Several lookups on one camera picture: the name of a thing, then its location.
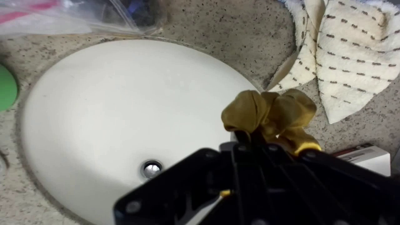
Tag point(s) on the yellow hair scrunchie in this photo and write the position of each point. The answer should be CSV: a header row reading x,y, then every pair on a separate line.
x,y
276,118

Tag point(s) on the white glove box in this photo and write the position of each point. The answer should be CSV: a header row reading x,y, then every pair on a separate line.
x,y
367,157

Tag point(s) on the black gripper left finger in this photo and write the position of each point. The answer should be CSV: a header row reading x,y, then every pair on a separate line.
x,y
199,187

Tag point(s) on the green cup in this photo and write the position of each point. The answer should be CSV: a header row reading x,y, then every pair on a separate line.
x,y
9,89

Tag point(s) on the cream patterned cloth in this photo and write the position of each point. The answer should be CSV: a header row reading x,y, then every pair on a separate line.
x,y
350,48

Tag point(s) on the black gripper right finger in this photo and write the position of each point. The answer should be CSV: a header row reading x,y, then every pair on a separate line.
x,y
312,188

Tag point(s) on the clear plastic bag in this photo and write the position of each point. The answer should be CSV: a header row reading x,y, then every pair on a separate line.
x,y
80,17

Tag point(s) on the white sink basin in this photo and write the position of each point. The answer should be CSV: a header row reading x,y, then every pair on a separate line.
x,y
104,119

